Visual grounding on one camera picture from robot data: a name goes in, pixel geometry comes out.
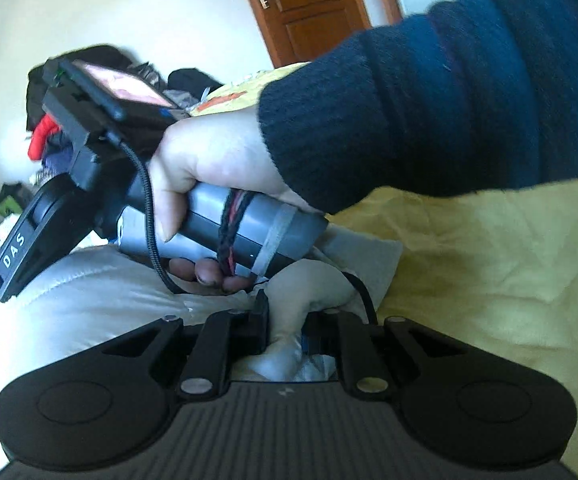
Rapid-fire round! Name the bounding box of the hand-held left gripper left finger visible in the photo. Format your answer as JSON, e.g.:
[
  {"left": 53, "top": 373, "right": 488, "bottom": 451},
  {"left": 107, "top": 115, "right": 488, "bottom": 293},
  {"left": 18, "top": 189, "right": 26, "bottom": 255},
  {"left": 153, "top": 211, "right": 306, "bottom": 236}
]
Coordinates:
[{"left": 103, "top": 292, "right": 272, "bottom": 402}]

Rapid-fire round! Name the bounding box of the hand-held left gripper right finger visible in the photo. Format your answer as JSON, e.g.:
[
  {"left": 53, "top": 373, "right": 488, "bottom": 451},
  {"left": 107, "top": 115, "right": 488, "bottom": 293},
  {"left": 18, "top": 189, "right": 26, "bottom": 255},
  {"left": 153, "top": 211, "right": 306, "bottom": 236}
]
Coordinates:
[{"left": 301, "top": 308, "right": 470, "bottom": 403}]

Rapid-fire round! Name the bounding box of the white puffer jacket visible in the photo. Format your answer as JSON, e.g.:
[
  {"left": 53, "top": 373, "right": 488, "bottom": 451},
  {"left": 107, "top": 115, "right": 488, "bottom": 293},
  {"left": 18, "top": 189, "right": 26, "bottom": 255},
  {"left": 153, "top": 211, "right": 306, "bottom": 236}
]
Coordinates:
[{"left": 0, "top": 237, "right": 406, "bottom": 382}]

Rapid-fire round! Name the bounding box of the person's right hand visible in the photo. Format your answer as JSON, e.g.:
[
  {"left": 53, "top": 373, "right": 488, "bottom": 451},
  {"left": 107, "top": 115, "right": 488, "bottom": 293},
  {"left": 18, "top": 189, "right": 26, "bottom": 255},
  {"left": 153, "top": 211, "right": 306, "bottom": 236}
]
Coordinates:
[{"left": 148, "top": 105, "right": 320, "bottom": 297}]

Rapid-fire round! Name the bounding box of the navy puffer jacket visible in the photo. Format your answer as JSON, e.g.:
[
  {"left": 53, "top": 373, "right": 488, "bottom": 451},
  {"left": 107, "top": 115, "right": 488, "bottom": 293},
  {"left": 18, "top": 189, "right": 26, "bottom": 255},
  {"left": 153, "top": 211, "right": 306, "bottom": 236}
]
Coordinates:
[{"left": 41, "top": 146, "right": 78, "bottom": 178}]

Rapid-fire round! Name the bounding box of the red puffer jacket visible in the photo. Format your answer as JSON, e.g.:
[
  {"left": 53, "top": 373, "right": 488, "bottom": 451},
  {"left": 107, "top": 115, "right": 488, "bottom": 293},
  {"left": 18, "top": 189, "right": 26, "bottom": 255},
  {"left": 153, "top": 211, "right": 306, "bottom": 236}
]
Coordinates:
[{"left": 27, "top": 116, "right": 64, "bottom": 160}]

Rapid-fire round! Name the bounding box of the green plastic chair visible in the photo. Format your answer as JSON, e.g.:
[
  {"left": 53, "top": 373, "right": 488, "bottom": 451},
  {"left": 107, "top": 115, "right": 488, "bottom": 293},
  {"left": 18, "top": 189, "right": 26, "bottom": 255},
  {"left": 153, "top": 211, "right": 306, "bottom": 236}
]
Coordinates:
[{"left": 0, "top": 182, "right": 28, "bottom": 212}]

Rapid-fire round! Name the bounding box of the black backpack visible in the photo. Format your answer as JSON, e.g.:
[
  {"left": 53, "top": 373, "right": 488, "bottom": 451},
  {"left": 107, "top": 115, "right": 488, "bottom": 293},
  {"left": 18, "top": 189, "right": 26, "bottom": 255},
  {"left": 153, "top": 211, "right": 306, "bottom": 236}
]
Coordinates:
[{"left": 167, "top": 67, "right": 226, "bottom": 100}]

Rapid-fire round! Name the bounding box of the yellow floral blanket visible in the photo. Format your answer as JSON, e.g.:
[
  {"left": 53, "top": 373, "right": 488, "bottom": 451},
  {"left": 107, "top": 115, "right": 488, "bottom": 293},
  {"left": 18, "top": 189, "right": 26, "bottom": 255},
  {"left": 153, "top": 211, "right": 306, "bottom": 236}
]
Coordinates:
[{"left": 189, "top": 62, "right": 578, "bottom": 480}]

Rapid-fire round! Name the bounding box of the brown wooden door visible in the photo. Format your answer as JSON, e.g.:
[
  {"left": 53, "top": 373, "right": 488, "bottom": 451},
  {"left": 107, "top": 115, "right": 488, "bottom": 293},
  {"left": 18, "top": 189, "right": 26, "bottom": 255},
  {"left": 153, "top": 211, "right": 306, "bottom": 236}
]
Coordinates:
[{"left": 231, "top": 0, "right": 406, "bottom": 69}]

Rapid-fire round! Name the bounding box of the black braided cable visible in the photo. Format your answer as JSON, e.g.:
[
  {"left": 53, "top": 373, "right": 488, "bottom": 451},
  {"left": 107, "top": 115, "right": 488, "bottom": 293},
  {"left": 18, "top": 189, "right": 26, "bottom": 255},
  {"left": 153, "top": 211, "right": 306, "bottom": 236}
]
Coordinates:
[{"left": 106, "top": 130, "right": 194, "bottom": 297}]

